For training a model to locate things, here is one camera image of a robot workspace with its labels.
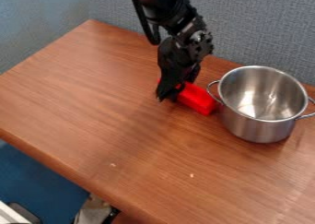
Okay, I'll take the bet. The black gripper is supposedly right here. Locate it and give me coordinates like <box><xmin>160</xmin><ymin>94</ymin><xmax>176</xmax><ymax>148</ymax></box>
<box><xmin>155</xmin><ymin>15</ymin><xmax>214</xmax><ymax>101</ymax></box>

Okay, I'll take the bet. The red rectangular block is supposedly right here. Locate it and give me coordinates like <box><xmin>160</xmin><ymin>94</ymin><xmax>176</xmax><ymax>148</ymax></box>
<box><xmin>165</xmin><ymin>81</ymin><xmax>216</xmax><ymax>115</ymax></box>

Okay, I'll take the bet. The stainless steel pot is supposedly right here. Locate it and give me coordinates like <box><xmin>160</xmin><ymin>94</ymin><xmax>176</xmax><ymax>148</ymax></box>
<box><xmin>207</xmin><ymin>65</ymin><xmax>315</xmax><ymax>144</ymax></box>

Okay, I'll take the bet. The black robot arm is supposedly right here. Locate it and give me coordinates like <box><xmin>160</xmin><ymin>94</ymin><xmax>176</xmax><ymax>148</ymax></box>
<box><xmin>132</xmin><ymin>0</ymin><xmax>214</xmax><ymax>101</ymax></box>

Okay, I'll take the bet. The white device corner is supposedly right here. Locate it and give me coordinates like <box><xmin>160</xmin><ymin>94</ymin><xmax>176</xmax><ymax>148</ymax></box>
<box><xmin>0</xmin><ymin>201</ymin><xmax>41</xmax><ymax>224</ymax></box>

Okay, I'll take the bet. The grey table leg bracket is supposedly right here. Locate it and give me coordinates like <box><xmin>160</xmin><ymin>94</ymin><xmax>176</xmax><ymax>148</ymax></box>
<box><xmin>72</xmin><ymin>195</ymin><xmax>119</xmax><ymax>224</ymax></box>

